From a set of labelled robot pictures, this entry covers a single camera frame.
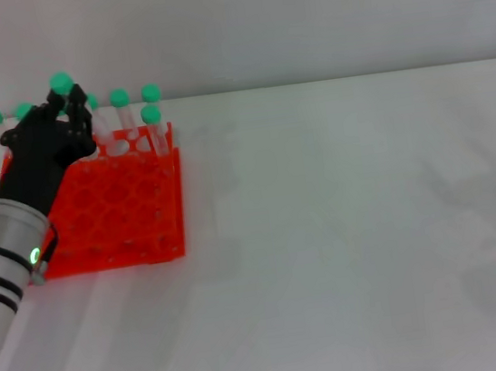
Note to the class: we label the green-capped white-labelled test tube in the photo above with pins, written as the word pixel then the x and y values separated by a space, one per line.
pixel 61 83

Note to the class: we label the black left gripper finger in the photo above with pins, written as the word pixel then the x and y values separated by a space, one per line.
pixel 56 103
pixel 80 109

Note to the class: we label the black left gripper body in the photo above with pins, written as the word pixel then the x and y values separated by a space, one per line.
pixel 38 158

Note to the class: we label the orange-red test tube rack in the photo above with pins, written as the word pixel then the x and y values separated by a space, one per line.
pixel 122 202

